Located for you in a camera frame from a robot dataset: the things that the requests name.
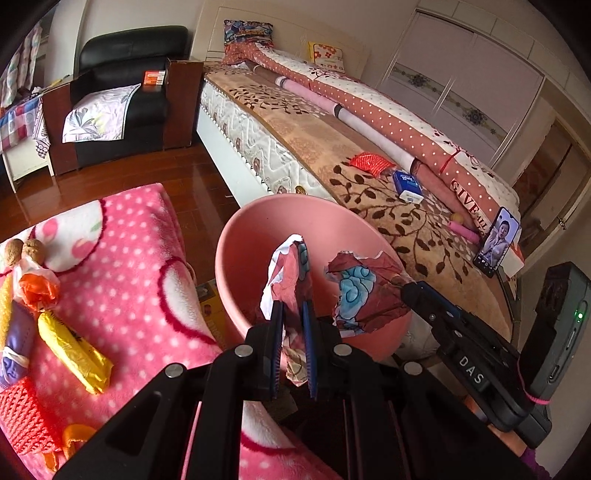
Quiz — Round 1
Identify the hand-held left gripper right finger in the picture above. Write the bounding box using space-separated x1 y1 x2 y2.
300 299 522 480

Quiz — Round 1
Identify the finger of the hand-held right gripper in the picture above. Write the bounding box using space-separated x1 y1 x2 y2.
401 284 455 354
416 280 467 319

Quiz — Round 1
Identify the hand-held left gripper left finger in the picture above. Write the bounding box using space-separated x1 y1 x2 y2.
53 300 287 480

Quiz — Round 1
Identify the pink plastic bin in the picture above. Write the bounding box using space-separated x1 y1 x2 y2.
215 196 413 363

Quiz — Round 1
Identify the yellow snack packet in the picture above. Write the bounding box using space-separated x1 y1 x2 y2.
38 311 114 395

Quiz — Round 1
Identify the pink stick toy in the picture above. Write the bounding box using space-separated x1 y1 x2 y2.
450 213 483 243

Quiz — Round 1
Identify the white box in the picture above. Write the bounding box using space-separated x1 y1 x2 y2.
498 244 526 278

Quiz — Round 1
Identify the smartphone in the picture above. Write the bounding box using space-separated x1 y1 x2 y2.
473 207 522 278

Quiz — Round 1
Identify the blue tissue pack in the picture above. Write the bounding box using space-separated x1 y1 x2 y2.
392 170 424 204

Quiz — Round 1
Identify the red packet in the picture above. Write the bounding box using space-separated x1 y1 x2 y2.
348 151 397 178

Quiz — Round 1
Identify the wooden door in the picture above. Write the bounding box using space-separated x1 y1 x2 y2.
510 117 591 259

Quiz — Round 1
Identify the pink dotted fleece blanket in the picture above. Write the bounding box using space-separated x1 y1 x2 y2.
0 183 342 480

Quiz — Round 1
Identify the brown leaf-print blanket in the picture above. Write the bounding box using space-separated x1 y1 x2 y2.
203 62 513 342

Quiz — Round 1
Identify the white bed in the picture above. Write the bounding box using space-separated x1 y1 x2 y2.
189 21 525 370

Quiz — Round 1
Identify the white wardrobe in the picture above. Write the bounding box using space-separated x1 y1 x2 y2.
374 7 548 171

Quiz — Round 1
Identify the pink rolled mat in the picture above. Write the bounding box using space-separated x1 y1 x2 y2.
274 76 419 171

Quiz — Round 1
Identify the orange plastic wrapper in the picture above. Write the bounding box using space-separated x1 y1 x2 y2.
13 256 61 312

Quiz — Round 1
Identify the purple wrapper with white tie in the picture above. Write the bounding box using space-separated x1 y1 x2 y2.
0 302 38 388

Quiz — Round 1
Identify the red foam net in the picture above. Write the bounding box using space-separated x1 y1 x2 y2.
0 381 61 455

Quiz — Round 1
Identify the wooden side table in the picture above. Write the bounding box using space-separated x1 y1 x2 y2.
41 76 77 176
165 58 204 149

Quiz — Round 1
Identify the yellow flower pillow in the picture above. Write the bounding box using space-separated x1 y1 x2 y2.
308 42 346 73

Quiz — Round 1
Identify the yellow strip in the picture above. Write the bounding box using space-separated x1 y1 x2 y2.
0 279 14 352

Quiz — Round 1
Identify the floral cushion cloth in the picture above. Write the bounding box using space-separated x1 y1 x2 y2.
62 84 141 144

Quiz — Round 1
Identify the white table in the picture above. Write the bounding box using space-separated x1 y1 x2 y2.
0 138 56 192

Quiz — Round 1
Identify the colourful patterned pillow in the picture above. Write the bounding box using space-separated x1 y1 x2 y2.
224 19 274 47

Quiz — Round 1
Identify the black leather armchair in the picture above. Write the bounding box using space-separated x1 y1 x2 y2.
69 25 190 169

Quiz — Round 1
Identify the plaid tablecloth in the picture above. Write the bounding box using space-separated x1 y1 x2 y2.
0 95 47 153

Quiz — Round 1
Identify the floral puffy jacket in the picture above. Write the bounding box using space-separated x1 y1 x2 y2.
0 23 44 107

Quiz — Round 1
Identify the pink cord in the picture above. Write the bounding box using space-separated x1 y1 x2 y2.
517 355 550 406

